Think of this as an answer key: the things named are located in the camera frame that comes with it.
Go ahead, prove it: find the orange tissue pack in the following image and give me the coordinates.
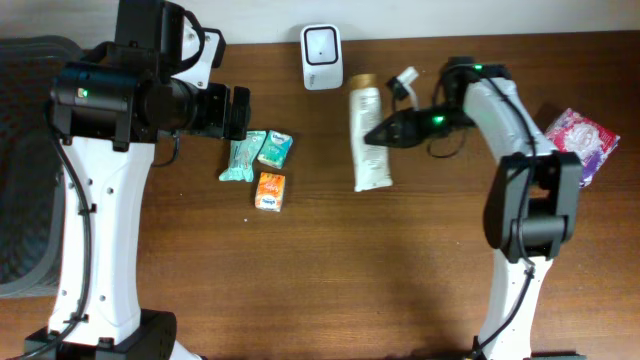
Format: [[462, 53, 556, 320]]
[[255, 172, 286, 212]]

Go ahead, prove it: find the red purple floral tissue pack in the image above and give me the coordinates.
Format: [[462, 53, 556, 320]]
[[545, 108, 620, 188]]

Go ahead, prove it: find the white tube with cork cap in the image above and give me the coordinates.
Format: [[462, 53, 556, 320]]
[[349, 74, 393, 192]]

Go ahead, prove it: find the teal tissue pack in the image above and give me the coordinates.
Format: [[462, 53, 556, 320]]
[[257, 130, 293, 169]]

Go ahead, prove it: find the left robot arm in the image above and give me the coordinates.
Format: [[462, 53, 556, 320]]
[[23, 1, 250, 359]]

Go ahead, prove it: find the white barcode scanner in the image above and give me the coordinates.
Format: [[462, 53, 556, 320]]
[[300, 24, 344, 91]]

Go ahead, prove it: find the grey plastic mesh basket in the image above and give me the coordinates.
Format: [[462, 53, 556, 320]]
[[1, 35, 82, 298]]

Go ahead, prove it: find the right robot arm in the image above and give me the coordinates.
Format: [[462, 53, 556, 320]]
[[363, 57, 582, 359]]

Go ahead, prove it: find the mint toilet tissue wipes pack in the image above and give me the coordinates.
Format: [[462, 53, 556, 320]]
[[219, 130, 267, 182]]

